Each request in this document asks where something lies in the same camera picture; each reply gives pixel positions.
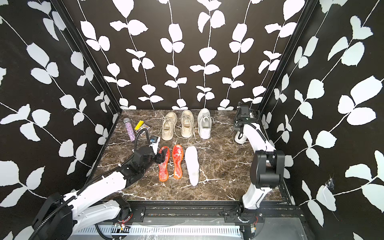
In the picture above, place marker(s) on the white sneaker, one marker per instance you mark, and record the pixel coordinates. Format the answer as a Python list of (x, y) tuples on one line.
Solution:
[(240, 138), (204, 124)]

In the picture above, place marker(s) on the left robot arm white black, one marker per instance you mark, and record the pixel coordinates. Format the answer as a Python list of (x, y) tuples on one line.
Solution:
[(63, 215)]

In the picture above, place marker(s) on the purple card box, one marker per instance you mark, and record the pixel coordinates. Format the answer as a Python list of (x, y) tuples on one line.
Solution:
[(144, 126)]

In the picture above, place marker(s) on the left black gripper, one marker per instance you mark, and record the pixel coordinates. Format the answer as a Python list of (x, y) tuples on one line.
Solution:
[(159, 158)]

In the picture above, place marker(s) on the purple glitter bottle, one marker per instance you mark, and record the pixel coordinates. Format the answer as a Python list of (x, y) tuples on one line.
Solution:
[(130, 129)]

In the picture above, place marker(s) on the white insole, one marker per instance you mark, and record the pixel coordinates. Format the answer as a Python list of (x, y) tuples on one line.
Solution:
[(191, 158)]

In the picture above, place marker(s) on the yellow small block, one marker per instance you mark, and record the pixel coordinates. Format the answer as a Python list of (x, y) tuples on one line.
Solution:
[(139, 124)]

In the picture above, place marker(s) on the red orange insole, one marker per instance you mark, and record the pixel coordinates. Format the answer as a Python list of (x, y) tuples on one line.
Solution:
[(163, 167)]

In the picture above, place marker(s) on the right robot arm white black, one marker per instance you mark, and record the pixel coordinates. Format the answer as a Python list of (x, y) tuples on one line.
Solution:
[(267, 166)]

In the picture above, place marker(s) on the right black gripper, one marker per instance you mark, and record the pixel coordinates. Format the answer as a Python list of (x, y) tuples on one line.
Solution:
[(237, 122)]

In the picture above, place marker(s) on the beige lace sneaker one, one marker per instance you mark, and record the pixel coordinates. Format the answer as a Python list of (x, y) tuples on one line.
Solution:
[(187, 121), (168, 126)]

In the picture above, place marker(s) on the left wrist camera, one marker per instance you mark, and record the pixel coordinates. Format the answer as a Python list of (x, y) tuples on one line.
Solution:
[(154, 143)]

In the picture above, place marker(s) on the white ventilation grille strip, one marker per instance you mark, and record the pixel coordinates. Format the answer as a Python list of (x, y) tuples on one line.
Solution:
[(179, 230)]

